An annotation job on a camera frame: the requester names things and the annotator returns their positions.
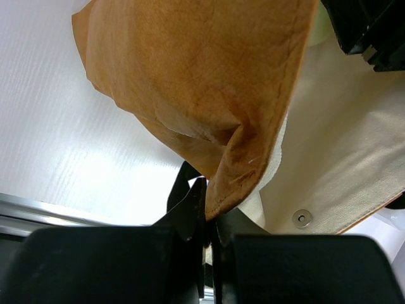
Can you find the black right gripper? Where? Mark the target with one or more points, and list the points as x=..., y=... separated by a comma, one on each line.
x=373, y=29

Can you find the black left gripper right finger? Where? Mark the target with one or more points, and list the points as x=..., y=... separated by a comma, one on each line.
x=252, y=266

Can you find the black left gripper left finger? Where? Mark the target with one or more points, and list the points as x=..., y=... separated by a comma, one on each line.
x=160, y=263

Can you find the green pump lotion bottle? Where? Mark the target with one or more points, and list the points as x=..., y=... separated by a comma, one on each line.
x=322, y=27

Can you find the tan canvas bag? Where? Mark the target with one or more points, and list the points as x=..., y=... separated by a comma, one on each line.
x=303, y=139

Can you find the aluminium front rail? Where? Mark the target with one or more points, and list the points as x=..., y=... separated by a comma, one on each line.
x=21, y=217

